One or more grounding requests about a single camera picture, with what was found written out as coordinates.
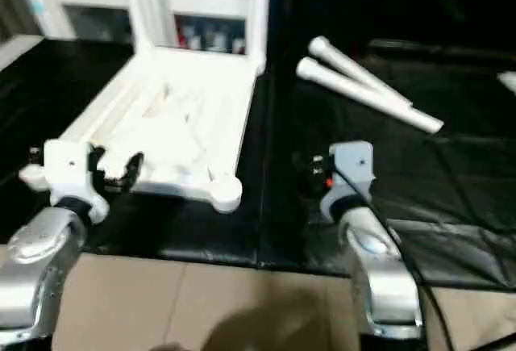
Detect dark grey curtain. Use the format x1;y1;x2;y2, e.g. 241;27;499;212
0;0;35;42

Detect white side table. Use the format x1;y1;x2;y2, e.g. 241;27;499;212
0;35;46;71

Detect white plastic table leg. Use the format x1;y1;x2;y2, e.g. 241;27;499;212
295;56;446;135
119;0;156;55
307;36;414;111
251;0;272;74

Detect white plastic table top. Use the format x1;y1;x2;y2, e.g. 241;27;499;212
18;44;268;214

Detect black work mat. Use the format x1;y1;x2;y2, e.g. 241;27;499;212
0;35;516;294

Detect red bottle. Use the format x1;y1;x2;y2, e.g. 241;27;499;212
177;24;191;50

